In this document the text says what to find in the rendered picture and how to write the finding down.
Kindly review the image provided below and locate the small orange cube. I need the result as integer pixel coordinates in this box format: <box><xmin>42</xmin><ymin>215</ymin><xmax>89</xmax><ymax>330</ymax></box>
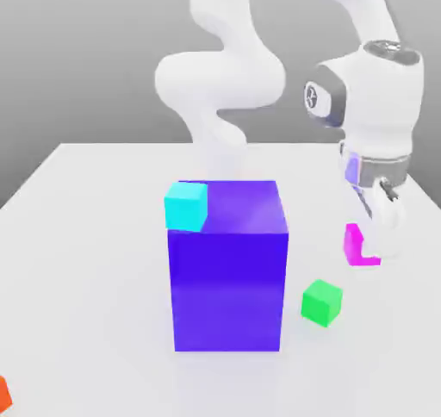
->
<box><xmin>0</xmin><ymin>376</ymin><xmax>14</xmax><ymax>415</ymax></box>

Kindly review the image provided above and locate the small cyan cube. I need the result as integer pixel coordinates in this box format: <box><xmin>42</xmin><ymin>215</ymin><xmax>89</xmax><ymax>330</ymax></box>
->
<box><xmin>164</xmin><ymin>181</ymin><xmax>209</xmax><ymax>233</ymax></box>

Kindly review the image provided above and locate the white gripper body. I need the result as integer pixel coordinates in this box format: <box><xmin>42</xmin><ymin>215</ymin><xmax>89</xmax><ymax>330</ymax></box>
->
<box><xmin>350</xmin><ymin>178</ymin><xmax>407</xmax><ymax>258</ymax></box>

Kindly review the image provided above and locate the large blue box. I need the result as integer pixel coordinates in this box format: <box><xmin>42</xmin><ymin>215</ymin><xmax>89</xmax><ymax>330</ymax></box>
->
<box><xmin>165</xmin><ymin>179</ymin><xmax>289</xmax><ymax>353</ymax></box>

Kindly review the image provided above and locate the small green cube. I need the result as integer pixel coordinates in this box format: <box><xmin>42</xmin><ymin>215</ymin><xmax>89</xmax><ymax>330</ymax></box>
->
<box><xmin>300</xmin><ymin>278</ymin><xmax>345</xmax><ymax>329</ymax></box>

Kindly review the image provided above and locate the small magenta cube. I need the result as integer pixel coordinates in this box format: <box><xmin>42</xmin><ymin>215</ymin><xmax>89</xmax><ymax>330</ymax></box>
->
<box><xmin>343</xmin><ymin>222</ymin><xmax>382</xmax><ymax>267</ymax></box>

